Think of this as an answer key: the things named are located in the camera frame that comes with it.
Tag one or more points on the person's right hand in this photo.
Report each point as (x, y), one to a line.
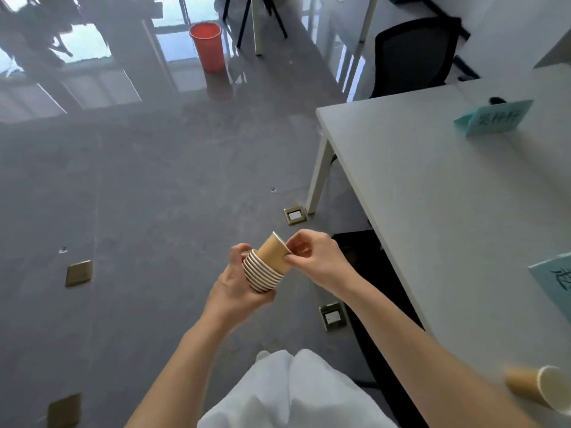
(328, 267)

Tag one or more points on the person's left hand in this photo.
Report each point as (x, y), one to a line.
(227, 298)

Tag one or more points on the stack of brown paper cups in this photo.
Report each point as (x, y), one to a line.
(261, 278)

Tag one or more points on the brown paper cup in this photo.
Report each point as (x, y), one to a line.
(272, 254)
(526, 385)

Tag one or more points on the person's left forearm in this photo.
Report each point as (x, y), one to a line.
(174, 374)

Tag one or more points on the person's right forearm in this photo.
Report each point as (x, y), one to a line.
(428, 365)

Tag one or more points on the person's white clothing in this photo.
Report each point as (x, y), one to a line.
(294, 392)

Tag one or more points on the silver floor socket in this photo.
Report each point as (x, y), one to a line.
(333, 317)
(295, 215)

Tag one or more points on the black office chair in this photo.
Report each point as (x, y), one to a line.
(243, 22)
(415, 57)
(379, 285)

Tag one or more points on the brass floor socket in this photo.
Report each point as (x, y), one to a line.
(79, 274)
(64, 412)

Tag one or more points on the teal paper name card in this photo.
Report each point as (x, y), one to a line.
(555, 285)
(495, 119)

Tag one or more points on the red plastic bucket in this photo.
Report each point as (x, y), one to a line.
(207, 48)

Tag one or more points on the white metal-leg table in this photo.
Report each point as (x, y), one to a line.
(366, 17)

